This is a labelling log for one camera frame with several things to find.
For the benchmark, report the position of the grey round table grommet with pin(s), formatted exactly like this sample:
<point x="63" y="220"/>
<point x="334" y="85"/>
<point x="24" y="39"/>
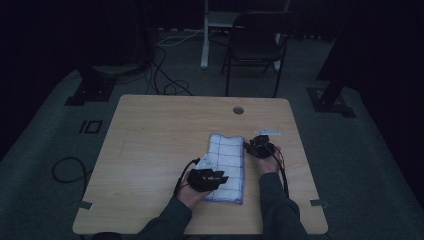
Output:
<point x="238" y="110"/>

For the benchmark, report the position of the person's right hand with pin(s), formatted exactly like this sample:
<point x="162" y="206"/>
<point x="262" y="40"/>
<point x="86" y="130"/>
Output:
<point x="270" y="165"/>

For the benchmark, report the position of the person's left hand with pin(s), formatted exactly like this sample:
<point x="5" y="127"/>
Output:
<point x="190" y="196"/>

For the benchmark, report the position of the black folding chair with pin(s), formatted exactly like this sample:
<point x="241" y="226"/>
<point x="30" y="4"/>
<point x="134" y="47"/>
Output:
<point x="255" y="46"/>

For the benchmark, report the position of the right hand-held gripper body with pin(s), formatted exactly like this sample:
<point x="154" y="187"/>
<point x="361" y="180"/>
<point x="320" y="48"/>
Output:
<point x="263" y="146"/>

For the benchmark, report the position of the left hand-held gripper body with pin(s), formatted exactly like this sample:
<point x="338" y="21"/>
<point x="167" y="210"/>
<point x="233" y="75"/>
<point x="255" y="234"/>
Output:
<point x="201" y="178"/>

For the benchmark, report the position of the white blue-checked cloth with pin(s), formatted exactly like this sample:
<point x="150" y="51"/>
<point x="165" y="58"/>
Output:
<point x="230" y="156"/>

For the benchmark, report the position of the grey tape piece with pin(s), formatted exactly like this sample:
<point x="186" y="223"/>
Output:
<point x="85" y="204"/>
<point x="319" y="202"/>

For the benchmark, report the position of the grey round stand base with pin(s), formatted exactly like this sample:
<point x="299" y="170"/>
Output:
<point x="116" y="69"/>

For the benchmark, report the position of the white desk frame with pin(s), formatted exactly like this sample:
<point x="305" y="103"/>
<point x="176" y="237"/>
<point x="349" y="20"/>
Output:
<point x="204" y="50"/>

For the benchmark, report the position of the black stand with base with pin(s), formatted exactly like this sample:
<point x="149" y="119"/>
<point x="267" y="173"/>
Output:
<point x="330" y="100"/>
<point x="91" y="90"/>

